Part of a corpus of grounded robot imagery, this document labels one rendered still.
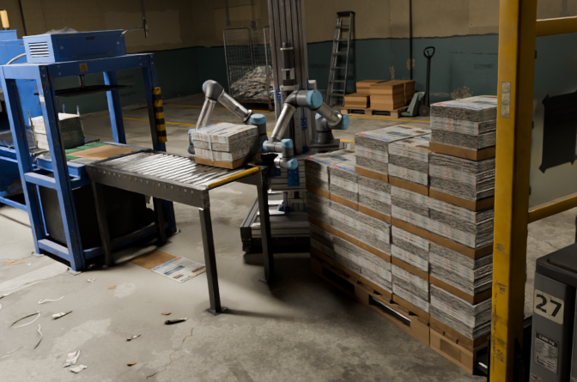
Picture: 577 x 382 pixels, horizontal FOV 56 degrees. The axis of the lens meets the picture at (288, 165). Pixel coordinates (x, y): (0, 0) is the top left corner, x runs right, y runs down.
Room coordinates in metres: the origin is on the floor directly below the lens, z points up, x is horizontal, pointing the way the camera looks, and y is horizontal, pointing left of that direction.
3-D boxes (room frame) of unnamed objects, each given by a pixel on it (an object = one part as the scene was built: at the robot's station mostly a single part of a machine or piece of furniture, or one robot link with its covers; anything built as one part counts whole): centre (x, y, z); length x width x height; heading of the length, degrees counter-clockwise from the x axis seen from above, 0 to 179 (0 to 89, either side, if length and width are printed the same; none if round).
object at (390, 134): (3.00, -0.62, 1.06); 0.37 x 0.29 x 0.01; 120
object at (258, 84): (11.64, 0.47, 0.85); 1.21 x 0.83 x 1.71; 48
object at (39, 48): (4.37, 1.59, 1.65); 0.60 x 0.45 x 0.20; 138
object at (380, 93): (9.93, -1.76, 0.28); 1.20 x 0.83 x 0.57; 48
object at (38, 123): (4.75, 2.01, 0.93); 0.38 x 0.30 x 0.26; 48
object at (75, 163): (4.37, 1.59, 0.75); 0.70 x 0.65 x 0.10; 48
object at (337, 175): (3.11, -0.55, 0.42); 1.17 x 0.39 x 0.83; 29
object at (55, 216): (4.37, 1.59, 0.38); 0.94 x 0.69 x 0.63; 138
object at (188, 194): (3.50, 1.00, 0.74); 1.34 x 0.05 x 0.12; 48
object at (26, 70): (4.37, 1.59, 1.50); 0.94 x 0.68 x 0.10; 138
